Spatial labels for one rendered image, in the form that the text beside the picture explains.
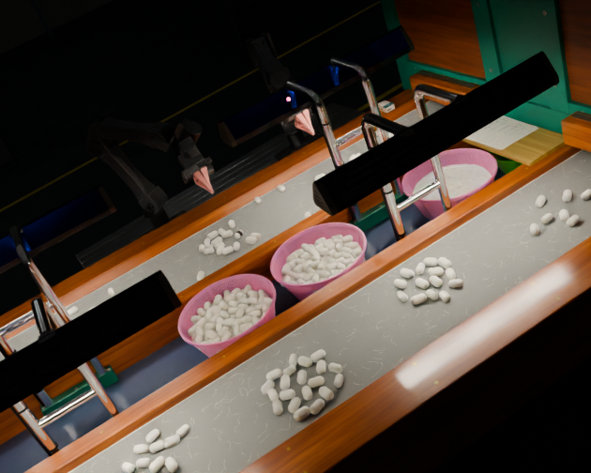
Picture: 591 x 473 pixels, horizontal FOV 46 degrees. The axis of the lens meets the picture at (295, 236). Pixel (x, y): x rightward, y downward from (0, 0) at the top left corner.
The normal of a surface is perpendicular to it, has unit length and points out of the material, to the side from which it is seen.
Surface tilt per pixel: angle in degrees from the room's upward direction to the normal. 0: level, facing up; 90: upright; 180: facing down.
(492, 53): 90
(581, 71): 90
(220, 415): 0
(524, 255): 0
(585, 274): 0
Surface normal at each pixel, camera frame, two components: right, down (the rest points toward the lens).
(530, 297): -0.32, -0.79
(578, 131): -0.84, 0.50
